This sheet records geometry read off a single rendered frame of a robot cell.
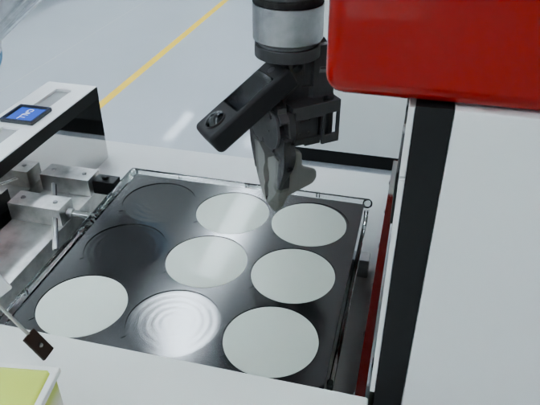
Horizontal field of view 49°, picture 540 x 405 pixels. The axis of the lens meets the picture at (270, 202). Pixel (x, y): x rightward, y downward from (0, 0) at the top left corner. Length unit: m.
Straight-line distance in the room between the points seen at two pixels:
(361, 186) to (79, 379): 0.64
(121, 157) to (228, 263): 0.47
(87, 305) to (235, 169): 0.47
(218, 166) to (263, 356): 0.54
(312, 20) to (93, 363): 0.39
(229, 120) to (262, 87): 0.05
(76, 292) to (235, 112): 0.27
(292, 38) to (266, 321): 0.30
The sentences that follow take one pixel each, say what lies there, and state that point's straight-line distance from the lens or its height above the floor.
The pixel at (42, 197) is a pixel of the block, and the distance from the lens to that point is 0.89.
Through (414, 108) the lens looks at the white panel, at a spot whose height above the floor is 1.22.
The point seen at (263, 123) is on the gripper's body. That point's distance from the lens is 0.69.
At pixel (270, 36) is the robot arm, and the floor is 1.17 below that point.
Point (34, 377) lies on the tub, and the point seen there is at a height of 1.03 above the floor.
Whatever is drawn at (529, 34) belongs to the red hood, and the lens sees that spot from 0.34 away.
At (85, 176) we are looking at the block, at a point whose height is 0.91.
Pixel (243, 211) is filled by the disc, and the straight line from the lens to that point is 0.82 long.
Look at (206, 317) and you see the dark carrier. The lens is 0.67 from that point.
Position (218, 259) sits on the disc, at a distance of 0.74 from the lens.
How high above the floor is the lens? 1.36
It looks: 33 degrees down
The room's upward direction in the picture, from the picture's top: straight up
